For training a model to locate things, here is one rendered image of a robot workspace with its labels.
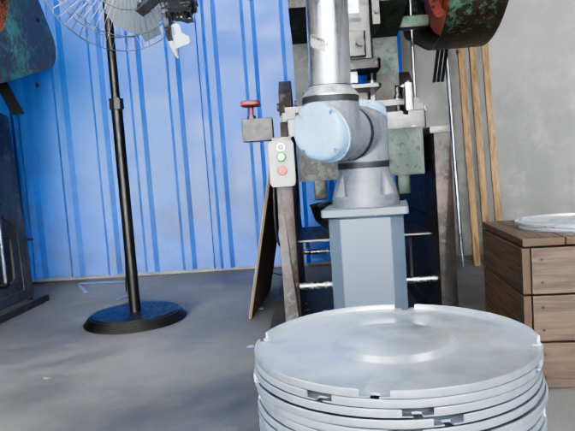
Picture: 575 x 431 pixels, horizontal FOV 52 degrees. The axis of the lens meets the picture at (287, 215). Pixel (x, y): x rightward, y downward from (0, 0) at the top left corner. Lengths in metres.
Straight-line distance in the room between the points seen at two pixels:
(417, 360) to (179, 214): 2.77
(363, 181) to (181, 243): 2.12
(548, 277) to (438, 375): 0.93
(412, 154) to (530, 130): 1.64
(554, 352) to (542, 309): 0.10
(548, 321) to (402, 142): 0.71
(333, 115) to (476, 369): 0.69
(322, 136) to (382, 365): 0.67
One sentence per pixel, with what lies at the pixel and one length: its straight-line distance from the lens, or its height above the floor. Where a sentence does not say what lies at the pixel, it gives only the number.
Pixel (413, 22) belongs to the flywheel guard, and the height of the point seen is 1.03.
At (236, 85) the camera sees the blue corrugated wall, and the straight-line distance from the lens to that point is 3.25.
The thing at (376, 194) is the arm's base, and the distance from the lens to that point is 1.28.
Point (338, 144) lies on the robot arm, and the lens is 1.15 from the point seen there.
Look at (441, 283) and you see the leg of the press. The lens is 1.86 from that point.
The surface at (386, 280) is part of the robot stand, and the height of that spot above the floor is 0.29.
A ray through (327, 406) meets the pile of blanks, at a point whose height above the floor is 0.35.
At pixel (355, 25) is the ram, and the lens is 2.05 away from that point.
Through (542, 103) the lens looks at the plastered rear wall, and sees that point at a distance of 3.47.
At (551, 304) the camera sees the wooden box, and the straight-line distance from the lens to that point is 1.47.
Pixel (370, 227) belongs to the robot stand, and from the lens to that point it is 1.27.
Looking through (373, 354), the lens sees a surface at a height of 0.36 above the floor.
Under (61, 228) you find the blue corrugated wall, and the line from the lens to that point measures 3.50.
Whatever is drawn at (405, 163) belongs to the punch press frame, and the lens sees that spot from 1.86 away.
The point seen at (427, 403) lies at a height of 0.35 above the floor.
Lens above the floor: 0.55
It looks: 5 degrees down
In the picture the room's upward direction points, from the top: 4 degrees counter-clockwise
